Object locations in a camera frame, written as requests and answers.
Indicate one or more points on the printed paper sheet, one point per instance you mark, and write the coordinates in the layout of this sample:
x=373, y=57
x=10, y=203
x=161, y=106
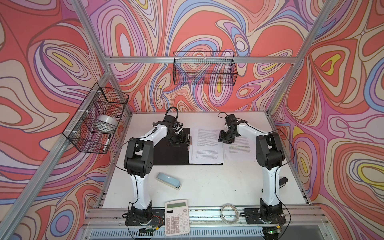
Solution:
x=205, y=149

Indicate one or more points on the white calculator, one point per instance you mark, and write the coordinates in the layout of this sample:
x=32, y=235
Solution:
x=177, y=218

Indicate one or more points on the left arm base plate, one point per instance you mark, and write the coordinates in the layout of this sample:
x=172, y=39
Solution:
x=150, y=217

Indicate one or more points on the black wire basket on wall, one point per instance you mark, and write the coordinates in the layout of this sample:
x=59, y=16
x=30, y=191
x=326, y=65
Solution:
x=204, y=68

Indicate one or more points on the green circuit board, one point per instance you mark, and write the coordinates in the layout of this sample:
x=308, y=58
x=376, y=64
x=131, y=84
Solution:
x=147, y=232

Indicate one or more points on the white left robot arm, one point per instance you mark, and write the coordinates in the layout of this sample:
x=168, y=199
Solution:
x=139, y=160

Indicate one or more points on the black wire basket left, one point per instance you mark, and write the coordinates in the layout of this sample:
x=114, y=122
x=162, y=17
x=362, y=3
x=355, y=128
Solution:
x=86, y=133

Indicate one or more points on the black grey stapler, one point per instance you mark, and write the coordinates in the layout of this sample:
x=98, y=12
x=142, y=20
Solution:
x=282, y=182

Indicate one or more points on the blue file folder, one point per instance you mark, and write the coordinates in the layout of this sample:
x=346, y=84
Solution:
x=167, y=155

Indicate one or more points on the silver tape roll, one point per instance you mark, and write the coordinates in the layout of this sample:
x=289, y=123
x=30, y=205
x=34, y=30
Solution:
x=108, y=120

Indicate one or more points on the printed paper sheets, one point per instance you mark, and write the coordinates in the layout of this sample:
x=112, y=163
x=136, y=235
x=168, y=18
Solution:
x=242, y=150

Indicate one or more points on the light blue stapler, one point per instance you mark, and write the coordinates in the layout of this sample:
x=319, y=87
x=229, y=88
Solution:
x=169, y=181

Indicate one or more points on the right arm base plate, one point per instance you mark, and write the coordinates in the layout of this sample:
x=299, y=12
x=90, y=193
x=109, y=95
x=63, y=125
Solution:
x=256, y=216

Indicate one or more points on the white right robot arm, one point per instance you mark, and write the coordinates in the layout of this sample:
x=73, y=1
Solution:
x=269, y=155

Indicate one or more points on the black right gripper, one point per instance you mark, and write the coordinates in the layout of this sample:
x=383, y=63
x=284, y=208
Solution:
x=222, y=138

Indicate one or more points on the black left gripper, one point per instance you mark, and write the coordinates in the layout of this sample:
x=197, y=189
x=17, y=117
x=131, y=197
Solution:
x=182, y=139

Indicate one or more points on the white marker pen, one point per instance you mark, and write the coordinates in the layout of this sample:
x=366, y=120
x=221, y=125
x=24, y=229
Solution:
x=106, y=145

